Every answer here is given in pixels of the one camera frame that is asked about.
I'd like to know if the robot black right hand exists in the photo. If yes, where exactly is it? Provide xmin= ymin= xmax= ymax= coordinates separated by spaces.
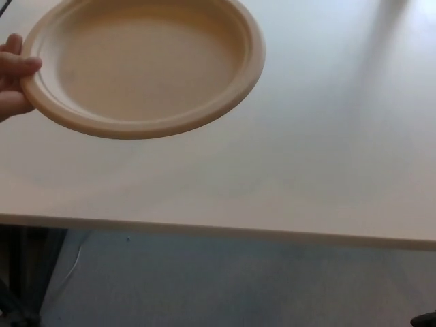
xmin=410 ymin=312 xmax=436 ymax=327

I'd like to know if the person's bare hand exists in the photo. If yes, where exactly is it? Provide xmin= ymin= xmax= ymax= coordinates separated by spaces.
xmin=0 ymin=33 xmax=44 ymax=124

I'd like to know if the beige round paper plate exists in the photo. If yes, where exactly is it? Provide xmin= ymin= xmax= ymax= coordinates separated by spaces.
xmin=20 ymin=0 xmax=266 ymax=140

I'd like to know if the dark table leg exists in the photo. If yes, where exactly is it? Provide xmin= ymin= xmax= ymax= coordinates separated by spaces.
xmin=0 ymin=224 xmax=68 ymax=327

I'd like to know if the thin white floor cable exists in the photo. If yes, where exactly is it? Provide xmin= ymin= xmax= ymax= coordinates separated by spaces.
xmin=50 ymin=242 xmax=83 ymax=298

